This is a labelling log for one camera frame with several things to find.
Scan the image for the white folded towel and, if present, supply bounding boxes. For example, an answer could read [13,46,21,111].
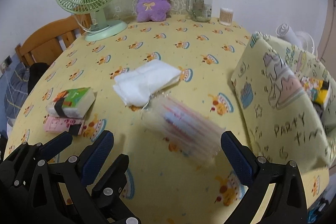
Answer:
[113,60,181,107]

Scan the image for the white standing fan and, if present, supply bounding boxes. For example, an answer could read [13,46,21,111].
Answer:
[276,23,317,56]

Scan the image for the blue plaid pillow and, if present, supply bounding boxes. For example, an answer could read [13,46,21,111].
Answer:
[4,63,30,119]

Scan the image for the beige door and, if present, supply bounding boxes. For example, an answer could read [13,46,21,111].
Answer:
[317,0,335,62]

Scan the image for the glass jar with lid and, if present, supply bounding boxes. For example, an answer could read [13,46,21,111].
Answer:
[186,0,213,23]

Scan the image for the patterned storage box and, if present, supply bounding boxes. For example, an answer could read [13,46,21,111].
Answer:
[231,32,335,173]

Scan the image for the yellow patterned tablecloth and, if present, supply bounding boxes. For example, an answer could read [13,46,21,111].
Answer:
[3,15,332,224]

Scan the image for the pink tissue pack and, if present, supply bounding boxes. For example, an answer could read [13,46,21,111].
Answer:
[43,116,85,136]

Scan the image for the clear striped plastic pack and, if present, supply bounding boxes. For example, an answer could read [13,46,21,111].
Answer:
[140,93,225,166]

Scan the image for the cotton swab container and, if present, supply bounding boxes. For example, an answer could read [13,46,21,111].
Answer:
[219,7,234,26]

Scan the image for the wall power socket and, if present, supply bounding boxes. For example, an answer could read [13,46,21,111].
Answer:
[1,56,13,68]

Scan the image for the cartoon tissue pack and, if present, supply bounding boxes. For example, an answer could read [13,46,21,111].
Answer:
[300,76,331,110]

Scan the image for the black garment on chair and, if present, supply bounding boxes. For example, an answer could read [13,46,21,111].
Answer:
[27,63,50,94]

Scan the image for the green sponge pack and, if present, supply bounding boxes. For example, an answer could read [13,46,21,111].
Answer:
[46,88,96,119]

